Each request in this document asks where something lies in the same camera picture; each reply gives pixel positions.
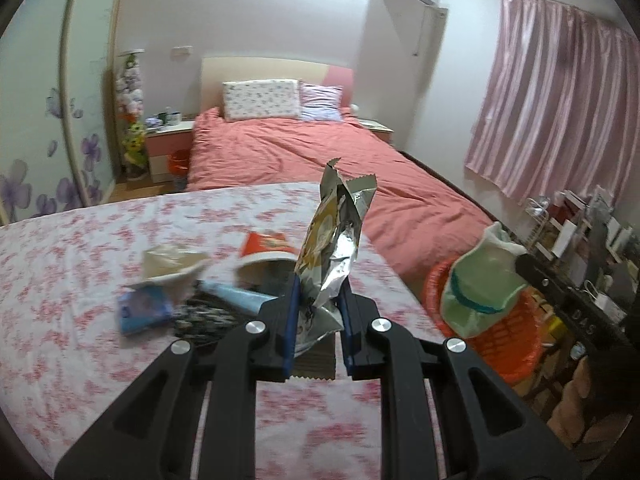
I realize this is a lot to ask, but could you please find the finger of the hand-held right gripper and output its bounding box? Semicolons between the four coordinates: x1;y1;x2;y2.
515;253;562;294

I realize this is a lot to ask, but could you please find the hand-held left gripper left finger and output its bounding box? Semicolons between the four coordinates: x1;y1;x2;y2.
54;275;302;480

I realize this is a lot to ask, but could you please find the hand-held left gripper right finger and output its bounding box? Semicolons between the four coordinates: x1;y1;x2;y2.
336;280;583;480

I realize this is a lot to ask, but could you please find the green white plastic bag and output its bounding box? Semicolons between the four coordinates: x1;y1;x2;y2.
440;221;532;340

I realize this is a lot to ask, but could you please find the orange paper cup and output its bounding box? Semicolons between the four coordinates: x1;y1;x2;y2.
235;231;297;297

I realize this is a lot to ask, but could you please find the orange plastic basket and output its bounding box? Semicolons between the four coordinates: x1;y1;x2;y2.
422;258;544;386

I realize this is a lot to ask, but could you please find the silver foil snack bag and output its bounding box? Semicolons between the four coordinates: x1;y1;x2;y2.
291;159;377;382

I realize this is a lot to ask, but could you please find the white tissue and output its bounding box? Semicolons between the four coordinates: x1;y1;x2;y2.
125;245;212;292

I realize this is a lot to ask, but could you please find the cluttered dark shelf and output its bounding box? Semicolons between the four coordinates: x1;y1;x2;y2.
520;186;640;313

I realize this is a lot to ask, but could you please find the light blue tube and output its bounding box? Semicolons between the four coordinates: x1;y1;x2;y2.
200;280;274;317

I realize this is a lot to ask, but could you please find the dark patterned wrapper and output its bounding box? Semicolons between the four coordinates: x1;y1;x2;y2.
172;296;247;350

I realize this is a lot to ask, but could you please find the blue packet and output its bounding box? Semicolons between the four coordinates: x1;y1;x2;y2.
117;287;174;337

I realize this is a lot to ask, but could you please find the pink curtain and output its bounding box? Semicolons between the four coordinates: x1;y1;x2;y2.
463;0;640;207

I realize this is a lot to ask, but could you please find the floral tablecloth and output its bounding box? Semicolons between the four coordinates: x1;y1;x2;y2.
0;180;451;480

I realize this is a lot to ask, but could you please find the pink white nightstand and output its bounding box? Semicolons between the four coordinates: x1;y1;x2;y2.
357;117;396;147
145;120;196;184

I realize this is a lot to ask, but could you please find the striped pink pillow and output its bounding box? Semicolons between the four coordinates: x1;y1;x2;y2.
299;82;346;122

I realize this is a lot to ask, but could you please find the floral pillow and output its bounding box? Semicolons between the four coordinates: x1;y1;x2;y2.
221;79;303;122

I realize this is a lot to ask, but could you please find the cream pink headboard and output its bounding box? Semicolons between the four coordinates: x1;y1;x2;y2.
200;56;355;117

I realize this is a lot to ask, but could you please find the white pipe cover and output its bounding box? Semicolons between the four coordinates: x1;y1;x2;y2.
412;2;449;57

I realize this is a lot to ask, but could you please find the plush toy column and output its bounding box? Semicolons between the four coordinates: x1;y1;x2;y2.
116;50;150;182

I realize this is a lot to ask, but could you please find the flower print wardrobe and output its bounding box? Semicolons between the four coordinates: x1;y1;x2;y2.
0;0;122;227

